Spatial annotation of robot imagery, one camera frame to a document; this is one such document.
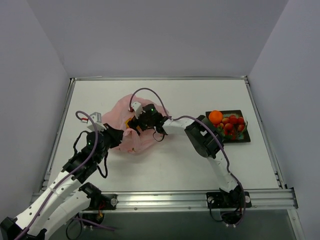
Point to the small cherry sprig with leaves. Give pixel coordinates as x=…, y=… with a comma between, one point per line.
x=221, y=129

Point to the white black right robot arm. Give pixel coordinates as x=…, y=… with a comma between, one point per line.
x=204, y=137

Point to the red fake berry cluster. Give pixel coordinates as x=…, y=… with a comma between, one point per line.
x=235, y=128

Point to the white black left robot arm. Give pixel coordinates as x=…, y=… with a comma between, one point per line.
x=70, y=193

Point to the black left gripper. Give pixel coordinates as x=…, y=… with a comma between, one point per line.
x=116, y=136

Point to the orange fake fruit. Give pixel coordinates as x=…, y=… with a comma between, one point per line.
x=215, y=117

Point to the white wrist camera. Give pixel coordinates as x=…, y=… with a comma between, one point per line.
x=97, y=122
x=136, y=108

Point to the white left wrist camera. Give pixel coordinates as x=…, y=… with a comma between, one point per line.
x=97, y=122

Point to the aluminium front rail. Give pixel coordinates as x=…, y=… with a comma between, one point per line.
x=195, y=201

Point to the yellow fake fruit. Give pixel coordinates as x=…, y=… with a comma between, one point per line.
x=128, y=123

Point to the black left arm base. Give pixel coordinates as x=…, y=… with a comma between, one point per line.
x=107, y=201

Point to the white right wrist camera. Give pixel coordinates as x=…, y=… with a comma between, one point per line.
x=136, y=108

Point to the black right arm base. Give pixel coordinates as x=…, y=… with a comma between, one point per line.
x=236, y=199

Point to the pink plastic bag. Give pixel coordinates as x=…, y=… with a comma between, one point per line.
x=132, y=143

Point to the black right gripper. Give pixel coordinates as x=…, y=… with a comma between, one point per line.
x=135, y=122

